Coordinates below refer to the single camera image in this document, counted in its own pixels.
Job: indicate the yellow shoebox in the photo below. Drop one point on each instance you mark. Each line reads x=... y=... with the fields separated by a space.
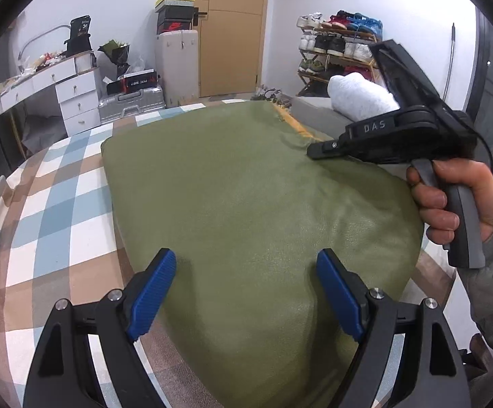
x=174 y=0

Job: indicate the wooden shoe rack with shoes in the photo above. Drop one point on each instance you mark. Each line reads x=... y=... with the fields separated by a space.
x=335 y=42

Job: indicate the person's right hand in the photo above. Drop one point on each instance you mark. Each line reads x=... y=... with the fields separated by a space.
x=484 y=195

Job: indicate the white hard suitcase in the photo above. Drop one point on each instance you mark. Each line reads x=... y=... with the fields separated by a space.
x=176 y=68

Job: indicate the wooden door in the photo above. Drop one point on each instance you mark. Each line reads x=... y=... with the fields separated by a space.
x=229 y=42

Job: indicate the green wrapped bouquet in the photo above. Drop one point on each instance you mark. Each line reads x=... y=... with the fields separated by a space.
x=114 y=53

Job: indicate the checked bed sheet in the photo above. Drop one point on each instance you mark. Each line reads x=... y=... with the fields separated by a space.
x=59 y=204

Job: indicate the silver hard suitcase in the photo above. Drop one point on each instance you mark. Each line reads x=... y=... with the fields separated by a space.
x=131 y=104

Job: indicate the grey pole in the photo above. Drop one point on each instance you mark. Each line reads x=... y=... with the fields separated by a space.
x=450 y=59

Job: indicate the grey fabric cover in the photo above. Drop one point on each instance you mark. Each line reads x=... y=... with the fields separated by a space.
x=42 y=129

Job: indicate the black paper bag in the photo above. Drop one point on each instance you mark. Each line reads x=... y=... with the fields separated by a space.
x=80 y=38

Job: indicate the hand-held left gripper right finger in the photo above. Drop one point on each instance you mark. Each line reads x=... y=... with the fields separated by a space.
x=339 y=297

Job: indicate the white rolled towel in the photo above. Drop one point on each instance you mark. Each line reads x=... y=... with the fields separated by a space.
x=361 y=95

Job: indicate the desk clutter pile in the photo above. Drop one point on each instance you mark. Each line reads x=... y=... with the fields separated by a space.
x=38 y=63

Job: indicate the arched metal frame mirror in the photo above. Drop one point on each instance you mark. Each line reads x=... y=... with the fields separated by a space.
x=38 y=36

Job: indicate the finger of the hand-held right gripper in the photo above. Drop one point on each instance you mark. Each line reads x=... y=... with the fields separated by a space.
x=331 y=148

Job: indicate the white desk with drawers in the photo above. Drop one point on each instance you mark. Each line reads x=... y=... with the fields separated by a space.
x=78 y=106

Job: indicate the olive green jacket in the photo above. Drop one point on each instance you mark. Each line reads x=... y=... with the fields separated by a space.
x=238 y=204

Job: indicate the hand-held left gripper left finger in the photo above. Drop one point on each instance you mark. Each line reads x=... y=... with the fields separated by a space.
x=153 y=293

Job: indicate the black red box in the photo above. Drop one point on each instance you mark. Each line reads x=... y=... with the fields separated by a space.
x=138 y=83

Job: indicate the floor clutter pile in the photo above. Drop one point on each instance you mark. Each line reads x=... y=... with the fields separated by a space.
x=272 y=95

